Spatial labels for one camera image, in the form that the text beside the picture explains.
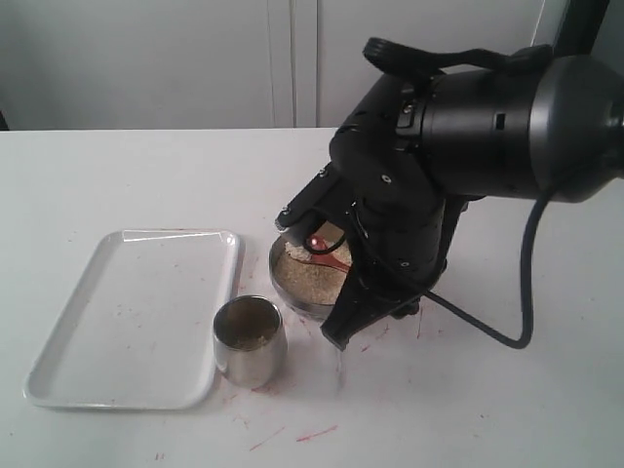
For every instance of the small steel cup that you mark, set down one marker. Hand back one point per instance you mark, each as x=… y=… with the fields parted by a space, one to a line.
x=249 y=316

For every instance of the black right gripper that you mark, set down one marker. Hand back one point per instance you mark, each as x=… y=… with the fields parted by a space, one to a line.
x=397 y=221

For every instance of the white rectangular tray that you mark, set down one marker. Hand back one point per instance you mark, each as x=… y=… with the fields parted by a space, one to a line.
x=136 y=333

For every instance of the white rice grains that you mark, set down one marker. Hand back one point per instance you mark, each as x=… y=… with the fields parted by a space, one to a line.
x=307 y=282

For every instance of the steel bowl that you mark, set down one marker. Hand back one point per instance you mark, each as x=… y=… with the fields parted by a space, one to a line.
x=315 y=312

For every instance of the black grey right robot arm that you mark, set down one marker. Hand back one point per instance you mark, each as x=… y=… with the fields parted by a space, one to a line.
x=436 y=132

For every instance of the brown wooden spoon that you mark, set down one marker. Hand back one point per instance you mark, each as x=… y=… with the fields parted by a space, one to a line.
x=315 y=251

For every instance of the white cabinet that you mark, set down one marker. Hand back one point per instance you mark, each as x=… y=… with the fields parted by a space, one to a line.
x=70 y=65

